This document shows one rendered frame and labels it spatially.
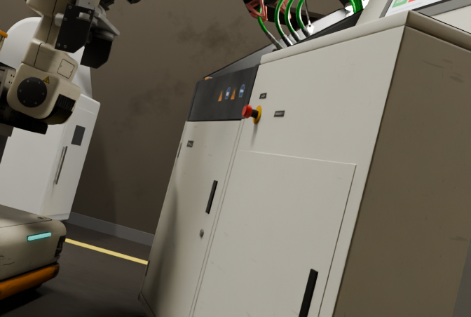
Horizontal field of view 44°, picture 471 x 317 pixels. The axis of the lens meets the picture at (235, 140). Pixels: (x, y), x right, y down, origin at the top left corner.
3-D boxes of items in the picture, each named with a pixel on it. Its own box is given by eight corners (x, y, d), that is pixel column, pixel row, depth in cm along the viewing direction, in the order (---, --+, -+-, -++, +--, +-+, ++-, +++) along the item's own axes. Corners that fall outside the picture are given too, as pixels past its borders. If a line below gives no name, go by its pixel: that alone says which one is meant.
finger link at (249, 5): (275, 19, 219) (263, 2, 223) (269, 8, 213) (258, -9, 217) (258, 29, 219) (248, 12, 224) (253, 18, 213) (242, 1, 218)
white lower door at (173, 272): (139, 292, 224) (185, 120, 228) (144, 292, 225) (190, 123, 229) (176, 355, 163) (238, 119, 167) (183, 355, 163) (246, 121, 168)
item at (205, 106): (188, 120, 227) (198, 81, 228) (198, 123, 228) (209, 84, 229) (240, 118, 168) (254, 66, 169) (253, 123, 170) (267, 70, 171)
